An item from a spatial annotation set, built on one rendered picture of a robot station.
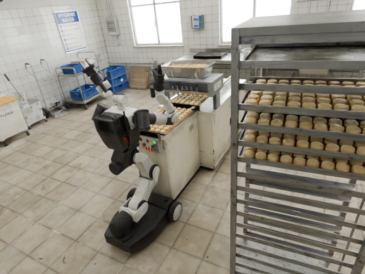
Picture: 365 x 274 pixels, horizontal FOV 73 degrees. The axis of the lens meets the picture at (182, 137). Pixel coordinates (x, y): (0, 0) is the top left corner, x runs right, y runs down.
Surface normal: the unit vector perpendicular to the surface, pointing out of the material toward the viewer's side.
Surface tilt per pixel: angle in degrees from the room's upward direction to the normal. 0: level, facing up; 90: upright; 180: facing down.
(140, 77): 68
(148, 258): 0
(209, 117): 90
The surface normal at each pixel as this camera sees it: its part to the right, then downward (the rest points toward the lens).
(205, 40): -0.45, 0.47
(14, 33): 0.89, 0.14
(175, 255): -0.09, -0.88
